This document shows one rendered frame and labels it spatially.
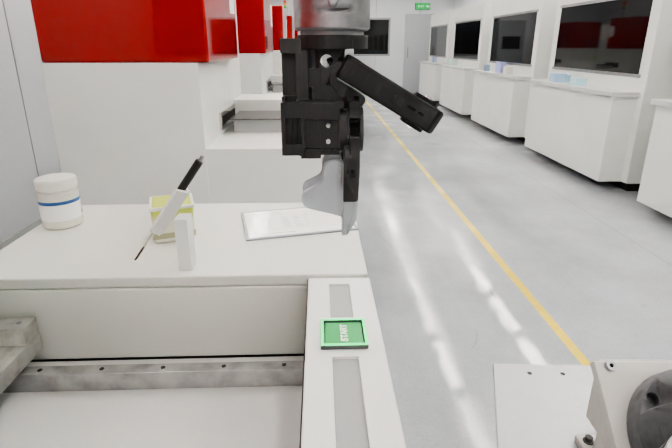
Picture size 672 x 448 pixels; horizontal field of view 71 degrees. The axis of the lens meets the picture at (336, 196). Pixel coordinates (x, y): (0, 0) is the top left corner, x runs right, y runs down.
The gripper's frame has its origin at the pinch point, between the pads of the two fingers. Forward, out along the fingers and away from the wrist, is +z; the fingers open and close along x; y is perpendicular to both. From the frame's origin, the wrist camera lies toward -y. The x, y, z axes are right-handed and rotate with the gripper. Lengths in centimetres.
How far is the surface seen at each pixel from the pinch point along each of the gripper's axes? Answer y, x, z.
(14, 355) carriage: 47, -8, 23
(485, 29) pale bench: -283, -794, -44
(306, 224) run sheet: 6.2, -35.2, 13.9
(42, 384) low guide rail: 44, -8, 27
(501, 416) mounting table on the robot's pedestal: -20.7, -1.1, 28.7
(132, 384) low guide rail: 30.9, -7.9, 27.7
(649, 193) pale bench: -256, -293, 93
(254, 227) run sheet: 16.0, -33.9, 13.9
